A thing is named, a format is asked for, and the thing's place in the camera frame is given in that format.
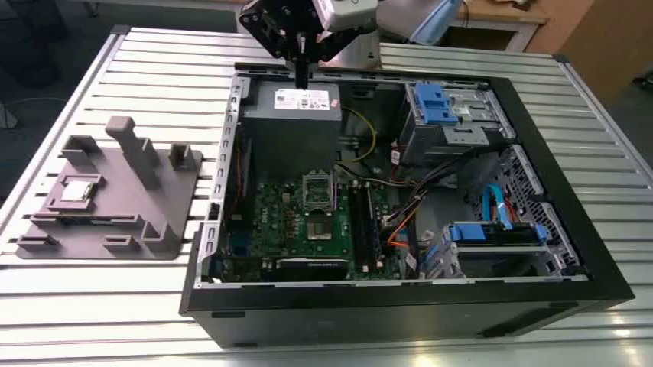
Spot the black PC case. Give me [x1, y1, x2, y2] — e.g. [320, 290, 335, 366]
[177, 60, 637, 349]

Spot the metal socket cover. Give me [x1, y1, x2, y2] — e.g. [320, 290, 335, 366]
[301, 167, 339, 213]

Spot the grey parts rack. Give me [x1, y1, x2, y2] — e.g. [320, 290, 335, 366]
[14, 116, 205, 261]

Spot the green motherboard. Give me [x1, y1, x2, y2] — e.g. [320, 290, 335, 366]
[219, 179, 404, 282]

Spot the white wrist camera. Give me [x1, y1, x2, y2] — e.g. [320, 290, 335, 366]
[313, 0, 379, 34]

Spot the blue port connector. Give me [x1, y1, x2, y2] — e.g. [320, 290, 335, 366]
[229, 233, 252, 256]

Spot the black-clip RAM slot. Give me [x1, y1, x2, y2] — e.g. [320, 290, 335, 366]
[345, 182, 364, 271]
[356, 182, 377, 269]

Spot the orange yellow wire bundle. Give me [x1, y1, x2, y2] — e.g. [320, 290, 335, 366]
[387, 162, 408, 187]

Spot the wooden desk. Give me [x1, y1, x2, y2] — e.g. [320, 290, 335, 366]
[438, 0, 551, 53]

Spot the wooden cabinet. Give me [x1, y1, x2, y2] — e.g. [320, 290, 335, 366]
[524, 0, 653, 108]

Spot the blue data wire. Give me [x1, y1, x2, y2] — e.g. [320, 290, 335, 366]
[480, 183, 516, 231]

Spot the black cable bundle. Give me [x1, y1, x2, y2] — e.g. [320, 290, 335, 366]
[381, 143, 514, 230]

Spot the black office chair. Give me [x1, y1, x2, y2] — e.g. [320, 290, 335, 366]
[0, 0, 70, 91]

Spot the grey power supply unit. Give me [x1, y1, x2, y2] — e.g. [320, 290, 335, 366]
[239, 82, 343, 180]

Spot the white-clip RAM slot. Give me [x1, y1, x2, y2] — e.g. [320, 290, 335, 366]
[349, 182, 371, 271]
[363, 182, 385, 269]

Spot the silver CPU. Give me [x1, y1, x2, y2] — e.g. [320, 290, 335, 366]
[60, 179, 96, 202]

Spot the white wire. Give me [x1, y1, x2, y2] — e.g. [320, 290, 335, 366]
[348, 171, 412, 187]

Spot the CPU socket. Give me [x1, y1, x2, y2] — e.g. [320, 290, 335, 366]
[304, 212, 339, 242]

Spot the metal drive cage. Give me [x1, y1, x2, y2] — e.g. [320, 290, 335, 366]
[400, 82, 516, 161]

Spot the hard disk in blue carrier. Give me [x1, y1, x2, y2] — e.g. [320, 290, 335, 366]
[443, 222, 551, 249]

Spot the blue drive latch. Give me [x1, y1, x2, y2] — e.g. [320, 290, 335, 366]
[415, 82, 460, 126]

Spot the metal disk bay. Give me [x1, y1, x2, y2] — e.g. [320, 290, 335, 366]
[420, 223, 570, 280]

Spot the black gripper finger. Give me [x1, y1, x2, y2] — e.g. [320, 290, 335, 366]
[237, 6, 304, 91]
[301, 31, 359, 91]

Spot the black graphics card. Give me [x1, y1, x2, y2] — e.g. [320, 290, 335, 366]
[275, 258, 351, 282]

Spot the dark RAM stick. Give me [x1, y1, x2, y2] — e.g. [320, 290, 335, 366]
[49, 216, 137, 227]

